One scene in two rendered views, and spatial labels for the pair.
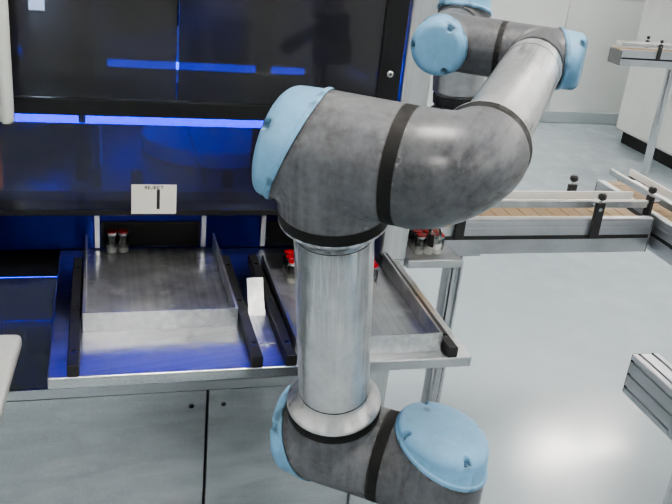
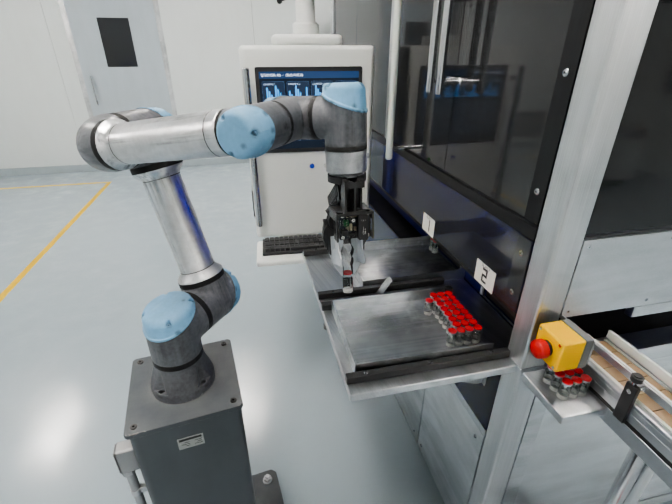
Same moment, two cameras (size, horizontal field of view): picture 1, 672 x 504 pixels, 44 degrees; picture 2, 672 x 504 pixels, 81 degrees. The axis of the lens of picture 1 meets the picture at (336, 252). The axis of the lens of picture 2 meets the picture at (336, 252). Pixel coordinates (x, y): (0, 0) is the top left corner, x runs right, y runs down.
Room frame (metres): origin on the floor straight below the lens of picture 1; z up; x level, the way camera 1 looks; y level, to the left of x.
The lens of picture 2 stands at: (1.28, -0.87, 1.54)
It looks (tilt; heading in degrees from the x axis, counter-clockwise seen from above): 27 degrees down; 94
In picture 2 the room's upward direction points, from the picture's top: straight up
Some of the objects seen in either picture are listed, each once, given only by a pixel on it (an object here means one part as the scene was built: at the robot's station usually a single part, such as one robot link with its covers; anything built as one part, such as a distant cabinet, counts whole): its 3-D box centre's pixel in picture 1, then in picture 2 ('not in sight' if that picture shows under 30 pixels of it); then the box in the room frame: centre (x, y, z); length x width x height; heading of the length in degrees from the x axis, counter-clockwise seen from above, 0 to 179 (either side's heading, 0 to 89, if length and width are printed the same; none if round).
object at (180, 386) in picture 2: not in sight; (180, 365); (0.84, -0.15, 0.84); 0.15 x 0.15 x 0.10
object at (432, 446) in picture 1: (432, 467); (174, 326); (0.84, -0.15, 0.96); 0.13 x 0.12 x 0.14; 71
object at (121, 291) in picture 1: (156, 276); (400, 260); (1.41, 0.33, 0.90); 0.34 x 0.26 x 0.04; 17
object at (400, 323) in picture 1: (344, 299); (405, 325); (1.40, -0.03, 0.90); 0.34 x 0.26 x 0.04; 16
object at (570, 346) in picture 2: not in sight; (561, 345); (1.69, -0.20, 1.00); 0.08 x 0.07 x 0.07; 17
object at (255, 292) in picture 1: (260, 309); (367, 289); (1.30, 0.12, 0.91); 0.14 x 0.03 x 0.06; 17
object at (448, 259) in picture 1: (424, 251); (567, 391); (1.74, -0.20, 0.87); 0.14 x 0.13 x 0.02; 17
